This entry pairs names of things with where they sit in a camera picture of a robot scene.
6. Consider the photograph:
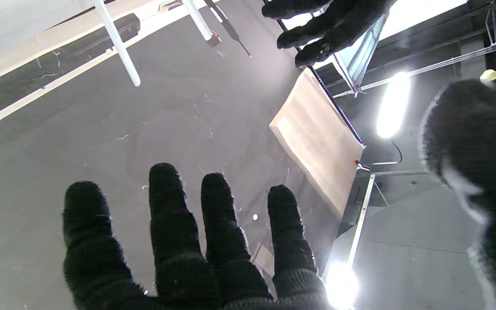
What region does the black tape strip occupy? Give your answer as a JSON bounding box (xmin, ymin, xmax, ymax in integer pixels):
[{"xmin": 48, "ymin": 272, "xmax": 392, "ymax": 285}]
[{"xmin": 0, "ymin": 13, "xmax": 142, "ymax": 126}]

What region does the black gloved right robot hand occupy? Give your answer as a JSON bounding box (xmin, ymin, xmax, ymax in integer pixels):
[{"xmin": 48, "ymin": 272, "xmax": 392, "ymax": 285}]
[{"xmin": 62, "ymin": 79, "xmax": 496, "ymax": 310}]

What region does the printed backdrop banner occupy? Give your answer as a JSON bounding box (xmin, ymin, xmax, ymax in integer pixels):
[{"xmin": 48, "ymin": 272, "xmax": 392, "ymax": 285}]
[{"xmin": 332, "ymin": 12, "xmax": 391, "ymax": 92}]

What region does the light wooden board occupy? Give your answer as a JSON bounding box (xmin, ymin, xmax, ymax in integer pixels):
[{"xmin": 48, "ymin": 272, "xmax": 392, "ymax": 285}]
[{"xmin": 269, "ymin": 68, "xmax": 366, "ymax": 221}]

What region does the metal light stand pole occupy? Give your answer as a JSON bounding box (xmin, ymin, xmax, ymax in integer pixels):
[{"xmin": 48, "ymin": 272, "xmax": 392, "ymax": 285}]
[{"xmin": 332, "ymin": 41, "xmax": 496, "ymax": 99}]

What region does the black stick tool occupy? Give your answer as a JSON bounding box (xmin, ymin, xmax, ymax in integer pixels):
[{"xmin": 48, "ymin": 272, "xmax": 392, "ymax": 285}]
[{"xmin": 204, "ymin": 0, "xmax": 253, "ymax": 58}]

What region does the bright tube light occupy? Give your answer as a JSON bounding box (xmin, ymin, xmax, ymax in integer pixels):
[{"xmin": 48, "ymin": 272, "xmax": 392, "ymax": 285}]
[{"xmin": 375, "ymin": 70, "xmax": 413, "ymax": 140}]

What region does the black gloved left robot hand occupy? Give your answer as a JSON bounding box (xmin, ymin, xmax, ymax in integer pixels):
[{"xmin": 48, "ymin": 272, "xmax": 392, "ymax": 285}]
[{"xmin": 261, "ymin": 0, "xmax": 398, "ymax": 68}]

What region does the bright studio lamp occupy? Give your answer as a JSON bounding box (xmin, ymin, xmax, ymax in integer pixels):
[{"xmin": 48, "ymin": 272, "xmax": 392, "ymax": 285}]
[{"xmin": 323, "ymin": 260, "xmax": 360, "ymax": 310}]

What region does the black white router with antennas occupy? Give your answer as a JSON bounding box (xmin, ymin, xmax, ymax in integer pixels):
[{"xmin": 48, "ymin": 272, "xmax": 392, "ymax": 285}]
[{"xmin": 92, "ymin": 0, "xmax": 215, "ymax": 87}]

